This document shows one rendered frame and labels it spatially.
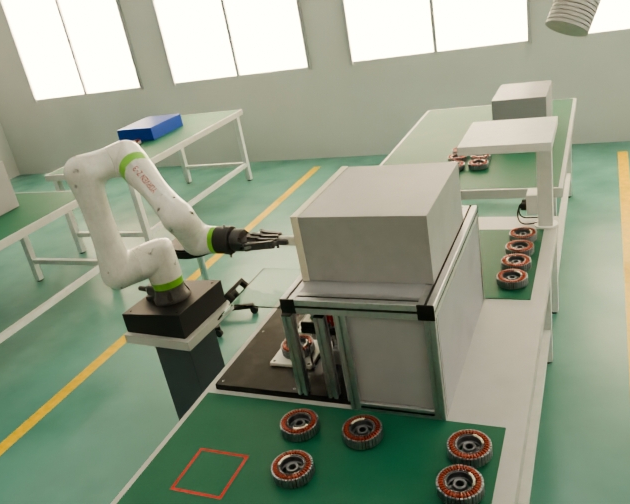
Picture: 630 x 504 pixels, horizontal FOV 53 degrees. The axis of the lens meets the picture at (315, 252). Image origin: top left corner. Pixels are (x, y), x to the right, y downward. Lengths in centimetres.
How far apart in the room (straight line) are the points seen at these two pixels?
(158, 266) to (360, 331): 101
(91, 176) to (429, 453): 144
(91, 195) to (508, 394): 152
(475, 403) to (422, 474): 31
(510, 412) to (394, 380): 33
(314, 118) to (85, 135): 325
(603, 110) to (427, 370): 498
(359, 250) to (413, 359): 33
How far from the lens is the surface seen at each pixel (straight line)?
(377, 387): 187
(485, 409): 189
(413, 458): 175
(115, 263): 246
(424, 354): 175
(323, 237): 178
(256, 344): 229
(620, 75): 645
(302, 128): 718
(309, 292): 180
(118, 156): 236
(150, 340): 259
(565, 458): 286
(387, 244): 172
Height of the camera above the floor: 194
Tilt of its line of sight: 24 degrees down
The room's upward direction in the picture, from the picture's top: 11 degrees counter-clockwise
